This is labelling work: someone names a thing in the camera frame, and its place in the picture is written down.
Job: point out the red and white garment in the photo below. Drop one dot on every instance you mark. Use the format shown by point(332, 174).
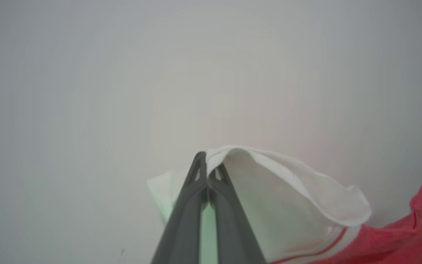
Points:
point(306, 205)

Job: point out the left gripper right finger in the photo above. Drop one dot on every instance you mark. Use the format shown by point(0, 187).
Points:
point(233, 227)

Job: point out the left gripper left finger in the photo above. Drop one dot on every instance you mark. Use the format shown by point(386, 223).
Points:
point(185, 220)

